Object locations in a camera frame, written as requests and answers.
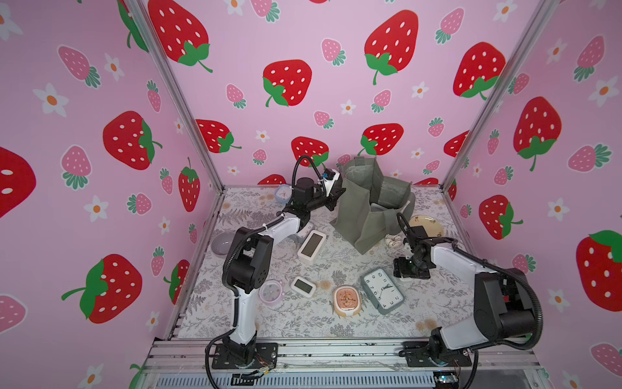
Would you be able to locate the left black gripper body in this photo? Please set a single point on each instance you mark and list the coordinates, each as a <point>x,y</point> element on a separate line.
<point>317,202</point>

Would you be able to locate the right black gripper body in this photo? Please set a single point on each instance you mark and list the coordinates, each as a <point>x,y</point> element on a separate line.
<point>408,267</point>

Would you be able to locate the grey-green canvas tote bag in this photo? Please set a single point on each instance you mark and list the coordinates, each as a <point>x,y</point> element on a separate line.
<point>367,211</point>

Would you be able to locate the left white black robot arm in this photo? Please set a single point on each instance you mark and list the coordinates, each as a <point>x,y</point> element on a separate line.
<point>248,261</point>

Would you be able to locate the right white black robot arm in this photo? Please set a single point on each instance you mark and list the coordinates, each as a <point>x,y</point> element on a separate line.
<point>506,309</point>

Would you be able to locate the small light blue clock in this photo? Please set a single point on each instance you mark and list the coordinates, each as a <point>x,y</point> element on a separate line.
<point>283,194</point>

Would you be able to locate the large grey-green rectangular clock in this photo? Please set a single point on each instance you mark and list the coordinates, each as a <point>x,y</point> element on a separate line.
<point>383,293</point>

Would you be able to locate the white digital clock green screen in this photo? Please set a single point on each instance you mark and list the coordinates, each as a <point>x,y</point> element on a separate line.
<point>311,247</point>

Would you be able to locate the peach cat-face clock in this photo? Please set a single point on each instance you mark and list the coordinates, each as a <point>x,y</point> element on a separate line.
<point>346,301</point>

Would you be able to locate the small white square digital clock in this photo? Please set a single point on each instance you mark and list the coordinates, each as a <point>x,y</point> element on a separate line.
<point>304,287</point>

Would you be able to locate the lilac round alarm clock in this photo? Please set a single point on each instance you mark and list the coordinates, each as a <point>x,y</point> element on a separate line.
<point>271,292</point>

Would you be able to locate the small patterned round trinket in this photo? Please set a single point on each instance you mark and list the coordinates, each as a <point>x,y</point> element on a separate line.
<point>393,241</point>

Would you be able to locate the cream floral plate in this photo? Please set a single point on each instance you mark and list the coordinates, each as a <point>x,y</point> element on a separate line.
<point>426,226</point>

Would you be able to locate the lilac round dish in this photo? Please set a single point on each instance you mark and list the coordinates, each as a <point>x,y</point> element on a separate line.
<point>222,243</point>

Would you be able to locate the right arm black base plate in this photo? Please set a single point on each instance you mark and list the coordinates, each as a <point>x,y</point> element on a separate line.
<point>433,354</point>

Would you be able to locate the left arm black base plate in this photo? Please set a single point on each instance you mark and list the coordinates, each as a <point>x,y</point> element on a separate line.
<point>233,356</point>

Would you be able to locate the aluminium front rail frame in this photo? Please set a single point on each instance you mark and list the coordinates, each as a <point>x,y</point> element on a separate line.
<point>339,363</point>

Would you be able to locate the left corner aluminium post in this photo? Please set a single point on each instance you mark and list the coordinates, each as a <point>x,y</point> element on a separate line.
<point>173,35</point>

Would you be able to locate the corner aluminium post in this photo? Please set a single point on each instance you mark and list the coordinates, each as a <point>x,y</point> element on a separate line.
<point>538,22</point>
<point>173,35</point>

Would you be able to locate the right corner aluminium post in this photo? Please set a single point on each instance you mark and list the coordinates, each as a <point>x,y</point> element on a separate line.
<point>538,22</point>

